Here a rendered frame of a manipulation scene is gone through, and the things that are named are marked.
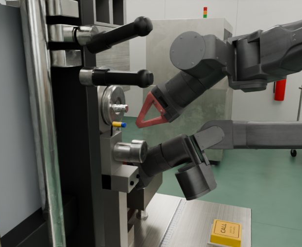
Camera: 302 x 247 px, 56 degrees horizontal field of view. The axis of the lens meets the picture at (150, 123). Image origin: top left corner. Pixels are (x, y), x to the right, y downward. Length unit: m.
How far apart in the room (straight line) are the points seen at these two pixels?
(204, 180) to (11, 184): 0.42
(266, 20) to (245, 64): 4.54
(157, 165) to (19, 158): 0.39
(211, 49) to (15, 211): 0.31
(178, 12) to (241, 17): 1.01
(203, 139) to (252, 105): 4.52
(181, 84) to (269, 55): 0.15
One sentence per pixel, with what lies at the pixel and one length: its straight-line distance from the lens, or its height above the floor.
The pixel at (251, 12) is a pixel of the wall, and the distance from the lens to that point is 5.01.
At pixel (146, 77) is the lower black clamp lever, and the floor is 1.34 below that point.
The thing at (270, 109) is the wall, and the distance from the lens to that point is 5.09.
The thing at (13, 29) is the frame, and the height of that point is 1.37.
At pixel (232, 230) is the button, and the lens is 0.77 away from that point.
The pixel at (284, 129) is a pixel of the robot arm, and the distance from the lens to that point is 0.62.
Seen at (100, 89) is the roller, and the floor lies 1.28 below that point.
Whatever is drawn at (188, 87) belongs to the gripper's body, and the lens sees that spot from 0.50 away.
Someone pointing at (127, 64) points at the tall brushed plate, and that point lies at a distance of 1.47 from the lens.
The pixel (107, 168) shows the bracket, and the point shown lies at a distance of 0.52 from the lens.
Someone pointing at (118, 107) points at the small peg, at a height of 1.25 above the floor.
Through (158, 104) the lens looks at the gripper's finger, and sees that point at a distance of 0.52.
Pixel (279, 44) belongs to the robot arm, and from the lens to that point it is 0.44.
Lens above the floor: 1.36
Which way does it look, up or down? 15 degrees down
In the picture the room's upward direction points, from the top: straight up
